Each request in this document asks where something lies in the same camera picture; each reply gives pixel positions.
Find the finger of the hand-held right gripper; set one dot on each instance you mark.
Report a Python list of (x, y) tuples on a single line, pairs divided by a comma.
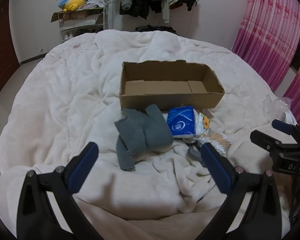
[(261, 138), (282, 126)]

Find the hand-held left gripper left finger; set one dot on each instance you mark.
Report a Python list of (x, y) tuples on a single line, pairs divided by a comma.
[(83, 165)]

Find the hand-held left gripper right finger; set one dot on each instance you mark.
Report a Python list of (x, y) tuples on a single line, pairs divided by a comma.
[(215, 167)]

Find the small grey object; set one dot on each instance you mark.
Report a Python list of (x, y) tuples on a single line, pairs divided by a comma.
[(193, 153)]

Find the clear plastic packet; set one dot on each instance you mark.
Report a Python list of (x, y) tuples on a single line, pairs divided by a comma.
[(217, 140)]

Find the cartoon print tissue pack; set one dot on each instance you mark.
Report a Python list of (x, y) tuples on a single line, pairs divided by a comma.
[(204, 124)]

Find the grey dotted sock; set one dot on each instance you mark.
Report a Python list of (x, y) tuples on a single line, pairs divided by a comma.
[(126, 147)]

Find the blue tissue pack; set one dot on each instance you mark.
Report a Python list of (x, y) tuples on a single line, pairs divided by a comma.
[(181, 123)]

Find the grey glove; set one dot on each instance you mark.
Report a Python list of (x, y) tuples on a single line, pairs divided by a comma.
[(156, 130)]

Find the brown cardboard box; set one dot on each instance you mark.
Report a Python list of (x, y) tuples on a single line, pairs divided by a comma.
[(165, 100)]

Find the crumpled clear plastic bag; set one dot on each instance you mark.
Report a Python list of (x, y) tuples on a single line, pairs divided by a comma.
[(277, 105)]

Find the white fluffy blanket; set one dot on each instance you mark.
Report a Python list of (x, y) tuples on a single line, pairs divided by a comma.
[(65, 105)]

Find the white shelf rack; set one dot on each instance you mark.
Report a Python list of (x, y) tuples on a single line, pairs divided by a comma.
[(82, 27)]

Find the brown wooden door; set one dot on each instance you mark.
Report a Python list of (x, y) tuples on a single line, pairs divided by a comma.
[(2, 50)]

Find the flat cardboard box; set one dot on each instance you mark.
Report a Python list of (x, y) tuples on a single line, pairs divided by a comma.
[(77, 15)]

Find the dark clothes pile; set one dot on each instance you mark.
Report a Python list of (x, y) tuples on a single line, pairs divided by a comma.
[(155, 28)]

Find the yellow plush toy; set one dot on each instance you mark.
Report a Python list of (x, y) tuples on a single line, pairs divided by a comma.
[(73, 3)]

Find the grey white hanging garment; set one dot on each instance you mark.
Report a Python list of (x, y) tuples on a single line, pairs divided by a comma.
[(126, 3)]

